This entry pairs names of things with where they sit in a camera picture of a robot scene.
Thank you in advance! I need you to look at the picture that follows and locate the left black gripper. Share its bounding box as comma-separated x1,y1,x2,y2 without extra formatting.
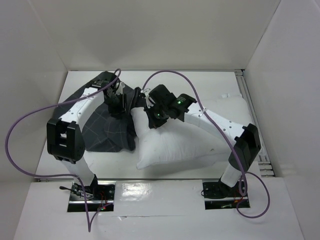
104,92,130,121

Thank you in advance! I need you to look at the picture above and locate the dark grey checked pillowcase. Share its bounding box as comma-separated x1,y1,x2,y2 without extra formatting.
52,86,143,153

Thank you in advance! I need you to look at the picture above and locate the white pillow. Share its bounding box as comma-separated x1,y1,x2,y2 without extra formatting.
130,92,263,171

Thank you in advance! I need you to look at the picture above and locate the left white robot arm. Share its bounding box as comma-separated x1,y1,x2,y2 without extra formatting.
46,69,127,200

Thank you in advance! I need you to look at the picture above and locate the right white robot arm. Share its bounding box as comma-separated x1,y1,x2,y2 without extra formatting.
141,84,262,196

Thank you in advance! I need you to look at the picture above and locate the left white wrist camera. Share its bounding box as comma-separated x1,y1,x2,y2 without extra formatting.
115,81,126,95

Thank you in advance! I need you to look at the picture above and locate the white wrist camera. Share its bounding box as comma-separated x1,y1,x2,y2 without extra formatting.
115,81,126,95
140,88,152,105

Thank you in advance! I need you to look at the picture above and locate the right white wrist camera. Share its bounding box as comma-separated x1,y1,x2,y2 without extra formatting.
140,88,152,105

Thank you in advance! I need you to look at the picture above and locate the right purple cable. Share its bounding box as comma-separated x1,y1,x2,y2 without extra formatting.
141,70,272,219

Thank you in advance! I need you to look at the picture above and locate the purple cable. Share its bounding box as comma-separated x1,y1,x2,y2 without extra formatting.
5,68,122,233
141,70,272,219

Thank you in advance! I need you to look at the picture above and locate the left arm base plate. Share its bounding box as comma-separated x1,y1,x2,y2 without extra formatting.
67,183,116,213

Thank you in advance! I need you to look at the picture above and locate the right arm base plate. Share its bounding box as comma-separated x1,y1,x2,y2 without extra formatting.
200,181,251,210

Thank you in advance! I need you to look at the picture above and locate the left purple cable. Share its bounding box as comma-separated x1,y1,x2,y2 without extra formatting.
5,68,122,233

